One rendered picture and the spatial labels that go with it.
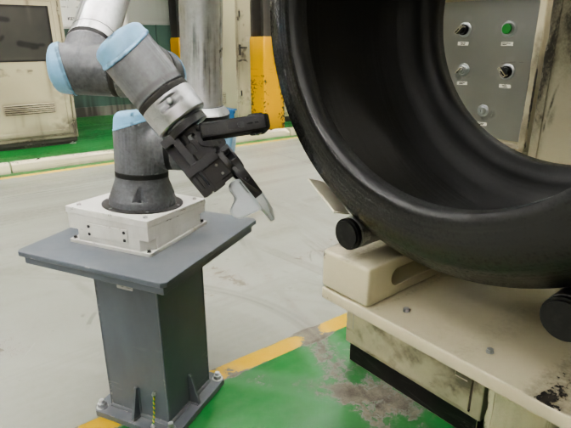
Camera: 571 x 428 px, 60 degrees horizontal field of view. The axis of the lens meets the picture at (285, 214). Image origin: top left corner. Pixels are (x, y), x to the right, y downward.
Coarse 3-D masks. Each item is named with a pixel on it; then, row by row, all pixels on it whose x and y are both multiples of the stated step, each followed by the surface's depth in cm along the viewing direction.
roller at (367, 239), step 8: (352, 216) 67; (336, 224) 68; (344, 224) 66; (352, 224) 65; (360, 224) 66; (336, 232) 68; (344, 232) 66; (352, 232) 65; (360, 232) 65; (368, 232) 66; (344, 240) 67; (352, 240) 66; (360, 240) 65; (368, 240) 67; (376, 240) 69; (352, 248) 66
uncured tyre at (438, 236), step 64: (320, 0) 71; (384, 0) 78; (320, 64) 73; (384, 64) 81; (320, 128) 60; (384, 128) 78; (448, 128) 78; (384, 192) 54; (448, 192) 74; (512, 192) 72; (448, 256) 50; (512, 256) 45
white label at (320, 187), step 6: (312, 180) 64; (318, 180) 66; (318, 186) 64; (324, 186) 66; (318, 192) 63; (324, 192) 64; (330, 192) 66; (324, 198) 63; (330, 198) 64; (336, 198) 66; (330, 204) 62; (336, 204) 64; (336, 210) 62; (342, 210) 64
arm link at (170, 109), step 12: (180, 84) 76; (168, 96) 75; (180, 96) 75; (192, 96) 77; (156, 108) 75; (168, 108) 75; (180, 108) 75; (192, 108) 76; (156, 120) 76; (168, 120) 75; (180, 120) 76; (156, 132) 78; (168, 132) 78
